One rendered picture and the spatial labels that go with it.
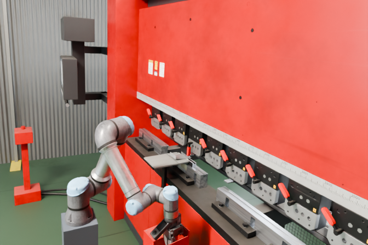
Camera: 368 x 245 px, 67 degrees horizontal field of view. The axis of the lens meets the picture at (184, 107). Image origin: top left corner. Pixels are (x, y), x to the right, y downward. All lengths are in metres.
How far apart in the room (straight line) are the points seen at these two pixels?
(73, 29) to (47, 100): 1.97
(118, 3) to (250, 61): 1.50
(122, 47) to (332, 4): 1.83
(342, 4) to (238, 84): 0.59
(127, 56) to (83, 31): 0.42
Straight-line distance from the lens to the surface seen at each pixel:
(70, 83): 2.65
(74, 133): 4.57
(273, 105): 1.30
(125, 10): 2.60
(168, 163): 1.92
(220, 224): 1.61
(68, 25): 2.64
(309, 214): 1.29
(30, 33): 4.32
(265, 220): 1.54
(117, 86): 2.60
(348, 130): 1.12
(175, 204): 1.45
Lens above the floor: 1.79
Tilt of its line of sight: 13 degrees down
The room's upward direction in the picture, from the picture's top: 4 degrees clockwise
